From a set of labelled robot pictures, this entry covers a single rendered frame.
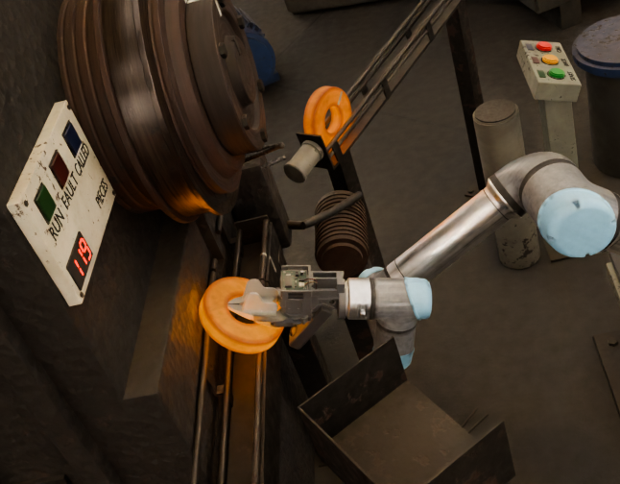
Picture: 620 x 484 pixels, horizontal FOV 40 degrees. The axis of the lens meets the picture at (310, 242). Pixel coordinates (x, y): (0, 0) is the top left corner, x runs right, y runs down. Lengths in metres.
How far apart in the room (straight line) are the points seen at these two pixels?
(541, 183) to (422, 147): 1.69
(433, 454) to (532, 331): 1.02
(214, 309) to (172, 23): 0.50
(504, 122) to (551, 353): 0.62
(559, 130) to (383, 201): 0.82
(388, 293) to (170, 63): 0.54
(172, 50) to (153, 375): 0.50
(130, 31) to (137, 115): 0.13
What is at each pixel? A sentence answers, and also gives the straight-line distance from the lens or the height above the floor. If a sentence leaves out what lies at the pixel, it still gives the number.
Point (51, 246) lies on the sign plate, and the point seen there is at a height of 1.16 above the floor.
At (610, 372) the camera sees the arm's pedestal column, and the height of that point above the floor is 0.02.
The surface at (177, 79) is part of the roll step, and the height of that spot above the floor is 1.20.
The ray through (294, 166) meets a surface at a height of 0.69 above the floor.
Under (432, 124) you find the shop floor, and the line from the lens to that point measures 3.31.
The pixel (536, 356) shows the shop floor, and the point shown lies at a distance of 2.35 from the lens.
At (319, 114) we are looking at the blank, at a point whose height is 0.75.
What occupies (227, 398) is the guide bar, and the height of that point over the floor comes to 0.68.
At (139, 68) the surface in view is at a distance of 1.32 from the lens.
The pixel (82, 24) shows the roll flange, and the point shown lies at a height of 1.30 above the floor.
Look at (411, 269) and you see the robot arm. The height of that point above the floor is 0.67.
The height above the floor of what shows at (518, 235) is 0.13.
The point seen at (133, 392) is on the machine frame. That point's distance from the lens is 1.34.
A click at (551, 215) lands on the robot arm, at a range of 1.49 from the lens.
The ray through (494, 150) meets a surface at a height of 0.43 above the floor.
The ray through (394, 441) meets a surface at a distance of 1.47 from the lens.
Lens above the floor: 1.74
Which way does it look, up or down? 37 degrees down
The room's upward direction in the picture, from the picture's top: 20 degrees counter-clockwise
